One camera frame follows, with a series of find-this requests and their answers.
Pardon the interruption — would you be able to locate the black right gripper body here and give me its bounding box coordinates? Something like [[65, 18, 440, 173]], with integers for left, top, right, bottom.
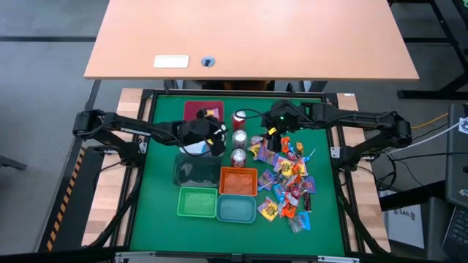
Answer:
[[260, 115, 293, 139]]

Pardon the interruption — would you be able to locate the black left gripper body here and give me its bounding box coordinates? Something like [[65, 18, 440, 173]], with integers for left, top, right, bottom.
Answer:
[[177, 107, 227, 158]]

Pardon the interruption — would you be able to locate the purple multicolour candy packet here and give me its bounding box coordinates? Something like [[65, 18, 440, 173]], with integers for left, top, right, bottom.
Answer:
[[257, 169, 278, 191], [302, 175, 317, 194]]

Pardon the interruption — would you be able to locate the orange white candy packet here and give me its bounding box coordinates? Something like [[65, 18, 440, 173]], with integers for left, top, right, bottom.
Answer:
[[284, 174, 304, 188]]

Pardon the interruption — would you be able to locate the clear candy packet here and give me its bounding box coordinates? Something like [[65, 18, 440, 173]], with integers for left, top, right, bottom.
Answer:
[[287, 217, 303, 235]]

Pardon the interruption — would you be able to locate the white plastic bin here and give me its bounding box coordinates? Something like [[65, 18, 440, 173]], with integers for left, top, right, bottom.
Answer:
[[178, 138, 216, 158]]

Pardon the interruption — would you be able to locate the dark red plastic bin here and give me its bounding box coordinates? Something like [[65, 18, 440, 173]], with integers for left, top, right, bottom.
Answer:
[[183, 100, 225, 123]]

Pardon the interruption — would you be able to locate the silver Diet Coke can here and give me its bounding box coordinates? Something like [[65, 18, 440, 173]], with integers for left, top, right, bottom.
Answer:
[[232, 129, 249, 150]]

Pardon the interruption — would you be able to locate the red Coca-Cola can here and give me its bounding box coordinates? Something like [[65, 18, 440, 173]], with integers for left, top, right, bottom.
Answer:
[[230, 148, 247, 169]]

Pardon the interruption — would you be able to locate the clear plastic bin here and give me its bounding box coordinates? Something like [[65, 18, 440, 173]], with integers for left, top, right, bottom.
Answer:
[[173, 152, 222, 188]]

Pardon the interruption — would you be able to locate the orange plastic bin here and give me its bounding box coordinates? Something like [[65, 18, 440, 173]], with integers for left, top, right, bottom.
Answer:
[[219, 167, 259, 197]]

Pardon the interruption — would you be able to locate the green slotted plastic basket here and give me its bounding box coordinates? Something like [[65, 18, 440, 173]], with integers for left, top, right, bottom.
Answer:
[[176, 186, 219, 219]]

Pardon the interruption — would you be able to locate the teal plastic bin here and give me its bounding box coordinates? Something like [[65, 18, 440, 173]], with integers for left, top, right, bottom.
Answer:
[[216, 194, 257, 224]]

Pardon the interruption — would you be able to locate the white rectangular desk plate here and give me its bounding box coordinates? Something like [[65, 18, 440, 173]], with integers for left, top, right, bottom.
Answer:
[[153, 55, 190, 69]]

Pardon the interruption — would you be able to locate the tan wooden desk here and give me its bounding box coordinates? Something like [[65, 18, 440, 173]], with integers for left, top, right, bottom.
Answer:
[[83, 0, 420, 82]]

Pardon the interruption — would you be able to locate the black side table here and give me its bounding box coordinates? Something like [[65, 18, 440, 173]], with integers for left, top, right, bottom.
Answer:
[[378, 180, 449, 213]]

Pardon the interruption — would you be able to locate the white cardboard box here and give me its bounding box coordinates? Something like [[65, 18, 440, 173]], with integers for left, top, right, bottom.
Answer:
[[385, 204, 427, 250]]

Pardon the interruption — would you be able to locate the orange black hazard tape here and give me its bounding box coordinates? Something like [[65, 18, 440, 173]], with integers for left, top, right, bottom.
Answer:
[[45, 148, 86, 253]]

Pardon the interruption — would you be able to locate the dark grey computer case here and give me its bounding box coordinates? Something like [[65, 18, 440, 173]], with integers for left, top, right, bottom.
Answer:
[[445, 103, 468, 209]]

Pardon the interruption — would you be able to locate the black chair base leg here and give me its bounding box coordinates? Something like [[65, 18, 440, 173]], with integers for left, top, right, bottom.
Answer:
[[0, 155, 29, 172]]

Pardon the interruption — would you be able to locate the black keyboard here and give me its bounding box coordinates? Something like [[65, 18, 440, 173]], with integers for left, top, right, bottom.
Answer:
[[441, 205, 468, 259]]

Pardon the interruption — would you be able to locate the black table frame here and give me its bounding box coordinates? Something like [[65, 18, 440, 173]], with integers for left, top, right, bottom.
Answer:
[[109, 88, 370, 263]]

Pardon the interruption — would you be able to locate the black cable bundle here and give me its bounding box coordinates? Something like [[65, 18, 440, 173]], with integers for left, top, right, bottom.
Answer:
[[87, 171, 143, 249], [338, 182, 388, 255]]

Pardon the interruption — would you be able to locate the silver metal bracket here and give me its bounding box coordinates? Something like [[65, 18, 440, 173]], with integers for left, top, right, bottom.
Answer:
[[115, 251, 158, 263], [317, 255, 361, 263]]

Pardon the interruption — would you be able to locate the black desk leg frame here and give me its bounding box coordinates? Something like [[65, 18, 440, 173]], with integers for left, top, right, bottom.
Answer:
[[387, 0, 468, 101]]

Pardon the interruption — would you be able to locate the white cable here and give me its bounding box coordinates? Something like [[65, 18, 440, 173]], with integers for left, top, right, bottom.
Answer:
[[396, 120, 462, 151]]

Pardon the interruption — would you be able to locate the yellow extension cable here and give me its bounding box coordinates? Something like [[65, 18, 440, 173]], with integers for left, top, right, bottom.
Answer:
[[411, 112, 450, 130]]

